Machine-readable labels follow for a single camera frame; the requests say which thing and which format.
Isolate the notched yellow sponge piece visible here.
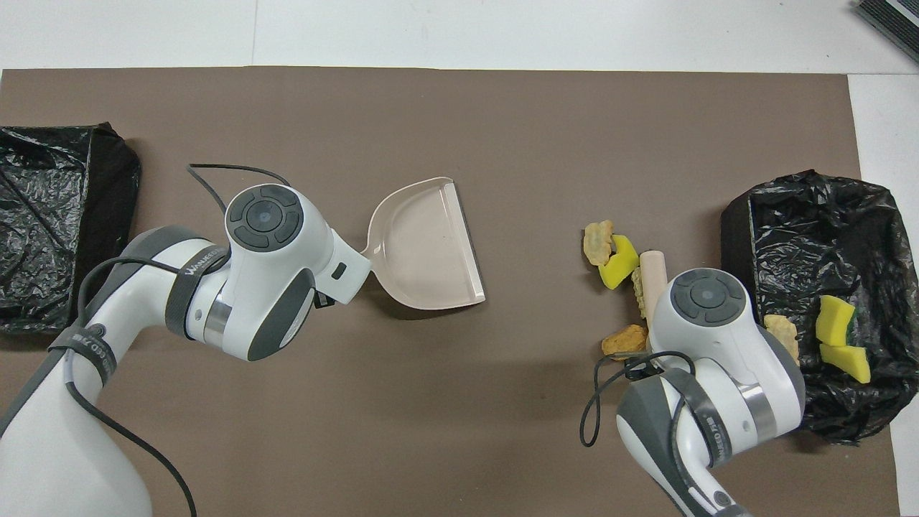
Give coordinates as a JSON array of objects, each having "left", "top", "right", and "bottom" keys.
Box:
[{"left": 600, "top": 235, "right": 640, "bottom": 290}]

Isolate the black bag wrapped box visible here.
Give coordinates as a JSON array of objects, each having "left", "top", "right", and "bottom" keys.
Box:
[{"left": 0, "top": 121, "right": 142, "bottom": 335}]

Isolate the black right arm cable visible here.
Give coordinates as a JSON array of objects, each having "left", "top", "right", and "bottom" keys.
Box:
[{"left": 580, "top": 350, "right": 726, "bottom": 475}]

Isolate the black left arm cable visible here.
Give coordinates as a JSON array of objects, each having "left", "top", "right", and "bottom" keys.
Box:
[{"left": 65, "top": 164, "right": 291, "bottom": 517}]

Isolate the orange-brown bread roll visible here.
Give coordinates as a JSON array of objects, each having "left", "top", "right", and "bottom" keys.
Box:
[{"left": 602, "top": 325, "right": 649, "bottom": 358}]

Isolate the large yellow sponge piece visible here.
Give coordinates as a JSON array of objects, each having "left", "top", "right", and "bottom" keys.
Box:
[{"left": 815, "top": 294, "right": 857, "bottom": 347}]

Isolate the beige plastic dustpan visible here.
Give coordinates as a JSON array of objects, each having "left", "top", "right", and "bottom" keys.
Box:
[{"left": 359, "top": 177, "right": 488, "bottom": 311}]

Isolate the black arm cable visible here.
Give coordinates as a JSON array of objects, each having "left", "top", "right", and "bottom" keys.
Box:
[
  {"left": 65, "top": 164, "right": 291, "bottom": 517},
  {"left": 580, "top": 350, "right": 726, "bottom": 475}
]

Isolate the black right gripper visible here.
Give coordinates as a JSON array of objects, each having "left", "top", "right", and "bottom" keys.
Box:
[{"left": 623, "top": 355, "right": 673, "bottom": 383}]

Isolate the pale rounded cracker chunk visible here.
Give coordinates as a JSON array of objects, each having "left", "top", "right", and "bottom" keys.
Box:
[{"left": 582, "top": 220, "right": 616, "bottom": 266}]

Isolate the brown table mat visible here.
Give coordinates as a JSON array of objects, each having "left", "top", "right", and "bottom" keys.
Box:
[{"left": 0, "top": 66, "right": 902, "bottom": 517}]

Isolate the black bag lined bin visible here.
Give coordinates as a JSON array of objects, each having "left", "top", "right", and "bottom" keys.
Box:
[{"left": 720, "top": 169, "right": 919, "bottom": 444}]

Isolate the dark grey ribbed device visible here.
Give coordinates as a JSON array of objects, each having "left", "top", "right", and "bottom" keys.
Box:
[{"left": 854, "top": 0, "right": 919, "bottom": 64}]

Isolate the beige hand brush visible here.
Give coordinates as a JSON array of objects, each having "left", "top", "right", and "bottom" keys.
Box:
[{"left": 639, "top": 250, "right": 669, "bottom": 320}]

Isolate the striped croissant piece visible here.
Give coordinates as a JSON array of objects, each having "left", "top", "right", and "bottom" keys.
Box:
[{"left": 763, "top": 315, "right": 801, "bottom": 365}]

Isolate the small yellow sponge piece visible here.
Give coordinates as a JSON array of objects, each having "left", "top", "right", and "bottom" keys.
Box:
[{"left": 820, "top": 343, "right": 872, "bottom": 383}]

